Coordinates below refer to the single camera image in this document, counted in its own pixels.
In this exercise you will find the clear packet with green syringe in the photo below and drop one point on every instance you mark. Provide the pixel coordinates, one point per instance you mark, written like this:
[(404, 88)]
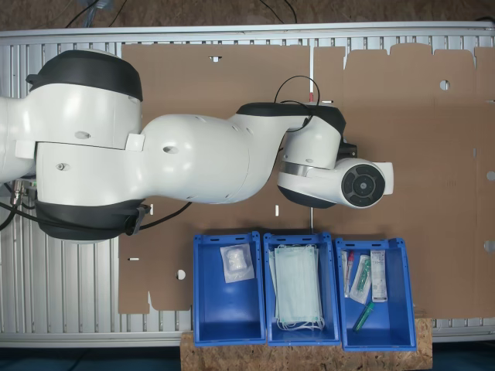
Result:
[(361, 278)]

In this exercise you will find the clear red-capped swab packet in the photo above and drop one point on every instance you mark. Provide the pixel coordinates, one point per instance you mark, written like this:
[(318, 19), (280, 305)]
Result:
[(347, 274)]

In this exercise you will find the green syringe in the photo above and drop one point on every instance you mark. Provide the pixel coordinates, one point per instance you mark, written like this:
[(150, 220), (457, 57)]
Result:
[(363, 317)]

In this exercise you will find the blue plastic storage bin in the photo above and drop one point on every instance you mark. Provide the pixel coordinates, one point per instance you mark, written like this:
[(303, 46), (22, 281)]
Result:
[(305, 338), (228, 309), (386, 328)]

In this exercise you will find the chipboard wooden board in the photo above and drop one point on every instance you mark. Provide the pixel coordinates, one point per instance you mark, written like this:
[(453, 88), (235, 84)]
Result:
[(309, 357)]

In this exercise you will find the long white printed packet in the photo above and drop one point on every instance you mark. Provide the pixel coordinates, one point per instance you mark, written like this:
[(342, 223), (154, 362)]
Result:
[(379, 278)]

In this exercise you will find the clear cotton packet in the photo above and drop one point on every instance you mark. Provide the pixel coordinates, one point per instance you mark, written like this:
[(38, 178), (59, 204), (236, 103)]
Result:
[(236, 263)]

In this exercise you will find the brown cardboard sheet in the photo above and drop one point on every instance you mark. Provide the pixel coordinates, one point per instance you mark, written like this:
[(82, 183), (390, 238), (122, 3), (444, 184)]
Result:
[(425, 154), (232, 77)]

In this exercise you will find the pale surgical face mask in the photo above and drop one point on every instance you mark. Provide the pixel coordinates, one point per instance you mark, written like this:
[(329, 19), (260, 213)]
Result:
[(298, 286)]

